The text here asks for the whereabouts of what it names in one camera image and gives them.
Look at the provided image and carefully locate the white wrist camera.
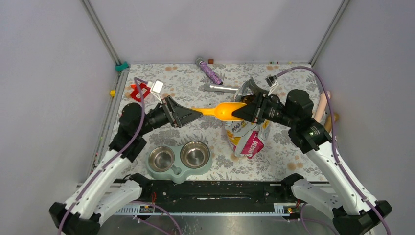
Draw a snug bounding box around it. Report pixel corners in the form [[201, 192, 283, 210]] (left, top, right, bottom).
[[147, 79, 164, 103], [265, 75, 279, 96]]

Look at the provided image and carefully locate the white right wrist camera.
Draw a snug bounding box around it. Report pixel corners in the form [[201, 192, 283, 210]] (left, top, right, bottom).
[[265, 75, 279, 96]]

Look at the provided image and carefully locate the pet food bag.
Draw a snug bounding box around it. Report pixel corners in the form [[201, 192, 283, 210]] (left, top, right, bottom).
[[223, 78, 271, 159]]

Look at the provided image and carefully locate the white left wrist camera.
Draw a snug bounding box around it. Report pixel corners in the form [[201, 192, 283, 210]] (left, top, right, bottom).
[[147, 79, 164, 103]]

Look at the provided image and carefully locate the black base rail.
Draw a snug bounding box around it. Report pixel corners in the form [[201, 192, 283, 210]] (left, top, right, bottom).
[[110, 176, 312, 215]]

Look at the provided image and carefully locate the purple glitter microphone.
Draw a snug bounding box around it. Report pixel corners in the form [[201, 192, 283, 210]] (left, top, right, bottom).
[[195, 57, 223, 85]]

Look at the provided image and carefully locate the gold microphone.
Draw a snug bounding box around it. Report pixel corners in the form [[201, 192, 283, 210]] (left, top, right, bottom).
[[324, 112, 339, 133]]

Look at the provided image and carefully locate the yellow plastic scoop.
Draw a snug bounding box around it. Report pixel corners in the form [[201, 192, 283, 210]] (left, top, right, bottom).
[[191, 102, 246, 121]]

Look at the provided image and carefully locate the silver metal microphone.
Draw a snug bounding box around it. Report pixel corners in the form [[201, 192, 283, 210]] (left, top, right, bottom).
[[203, 83, 239, 94]]

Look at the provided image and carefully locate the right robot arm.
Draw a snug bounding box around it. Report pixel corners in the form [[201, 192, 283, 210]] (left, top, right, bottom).
[[233, 79, 392, 235]]

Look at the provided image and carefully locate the pink microphone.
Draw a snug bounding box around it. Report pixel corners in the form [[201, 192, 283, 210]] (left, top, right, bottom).
[[313, 92, 327, 122]]

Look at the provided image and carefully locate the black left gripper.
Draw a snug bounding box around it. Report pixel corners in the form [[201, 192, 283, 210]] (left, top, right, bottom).
[[138, 95, 203, 136]]

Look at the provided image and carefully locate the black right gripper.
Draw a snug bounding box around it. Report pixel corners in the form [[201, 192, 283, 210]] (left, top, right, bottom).
[[232, 91, 297, 127]]

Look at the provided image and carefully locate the floral table mat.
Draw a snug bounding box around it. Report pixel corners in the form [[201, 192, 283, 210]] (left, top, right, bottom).
[[119, 64, 325, 182]]

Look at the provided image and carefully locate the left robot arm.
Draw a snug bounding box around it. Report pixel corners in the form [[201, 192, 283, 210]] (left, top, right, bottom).
[[49, 96, 203, 235]]

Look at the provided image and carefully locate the teal corner clip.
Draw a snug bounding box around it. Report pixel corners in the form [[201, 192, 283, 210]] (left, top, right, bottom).
[[115, 61, 130, 72]]

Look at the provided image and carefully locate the green double pet bowl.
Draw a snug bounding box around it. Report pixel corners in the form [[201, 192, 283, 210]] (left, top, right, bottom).
[[145, 141, 213, 184]]

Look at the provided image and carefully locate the red plastic block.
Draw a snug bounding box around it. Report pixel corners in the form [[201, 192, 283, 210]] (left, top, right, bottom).
[[130, 83, 150, 102]]

